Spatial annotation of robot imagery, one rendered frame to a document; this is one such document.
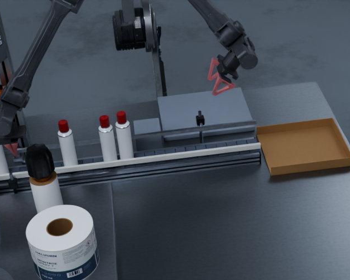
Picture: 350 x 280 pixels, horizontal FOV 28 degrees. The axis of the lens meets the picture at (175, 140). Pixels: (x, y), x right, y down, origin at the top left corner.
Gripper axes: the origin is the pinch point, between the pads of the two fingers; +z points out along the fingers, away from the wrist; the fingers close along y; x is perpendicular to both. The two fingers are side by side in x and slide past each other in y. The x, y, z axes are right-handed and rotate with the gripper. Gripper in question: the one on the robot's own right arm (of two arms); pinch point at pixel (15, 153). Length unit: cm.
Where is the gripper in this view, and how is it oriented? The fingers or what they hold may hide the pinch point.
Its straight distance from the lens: 247.4
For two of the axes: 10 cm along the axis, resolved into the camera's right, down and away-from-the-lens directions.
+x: -1.0, -5.7, 8.1
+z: 0.7, 8.1, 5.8
